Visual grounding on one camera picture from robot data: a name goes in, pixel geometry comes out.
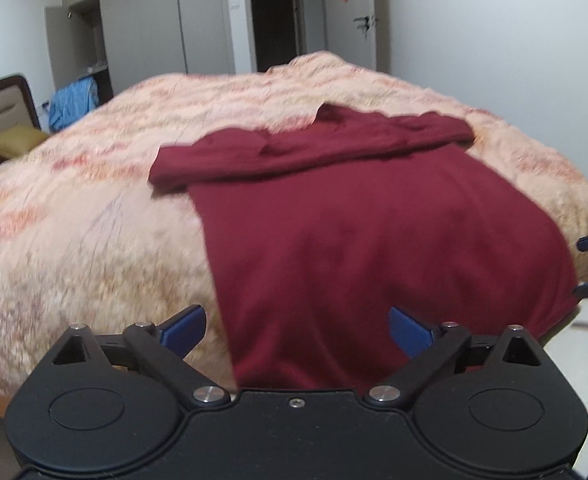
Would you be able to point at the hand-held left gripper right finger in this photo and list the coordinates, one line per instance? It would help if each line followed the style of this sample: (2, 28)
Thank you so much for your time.
(410, 332)

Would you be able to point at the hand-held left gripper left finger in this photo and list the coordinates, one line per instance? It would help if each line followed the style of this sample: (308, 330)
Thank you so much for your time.
(183, 330)

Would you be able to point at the dark red long-sleeved shirt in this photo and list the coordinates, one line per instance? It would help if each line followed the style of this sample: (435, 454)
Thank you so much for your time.
(374, 250)

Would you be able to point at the floral peach blanket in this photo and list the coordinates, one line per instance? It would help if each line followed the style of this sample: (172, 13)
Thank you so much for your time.
(98, 220)

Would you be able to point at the blue cloth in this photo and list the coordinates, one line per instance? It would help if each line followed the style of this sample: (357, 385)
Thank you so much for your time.
(73, 105)

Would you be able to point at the olive green pillow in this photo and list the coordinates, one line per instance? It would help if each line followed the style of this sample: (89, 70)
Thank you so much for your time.
(16, 142)

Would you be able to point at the white room door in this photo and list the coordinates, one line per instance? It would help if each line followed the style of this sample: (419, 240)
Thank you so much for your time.
(354, 40)

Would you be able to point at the open wardrobe door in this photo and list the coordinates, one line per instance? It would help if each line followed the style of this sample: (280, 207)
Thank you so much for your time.
(57, 50)

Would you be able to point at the grey wardrobe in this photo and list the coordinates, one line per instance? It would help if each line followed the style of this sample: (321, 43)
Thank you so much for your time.
(143, 20)

